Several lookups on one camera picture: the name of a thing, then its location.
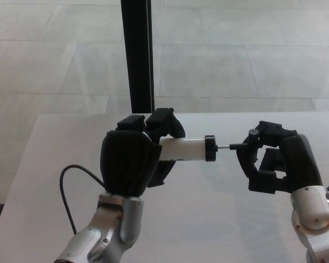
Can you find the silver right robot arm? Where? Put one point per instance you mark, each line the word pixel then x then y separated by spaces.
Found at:
pixel 315 213

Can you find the black vertical window frame post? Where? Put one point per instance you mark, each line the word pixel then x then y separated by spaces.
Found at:
pixel 138 54

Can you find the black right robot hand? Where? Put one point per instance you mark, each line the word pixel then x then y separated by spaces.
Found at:
pixel 299 161

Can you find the white Franklin hand air pump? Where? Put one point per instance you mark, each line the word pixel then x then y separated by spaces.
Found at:
pixel 186 149

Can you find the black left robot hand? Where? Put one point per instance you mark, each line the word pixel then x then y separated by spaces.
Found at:
pixel 126 164

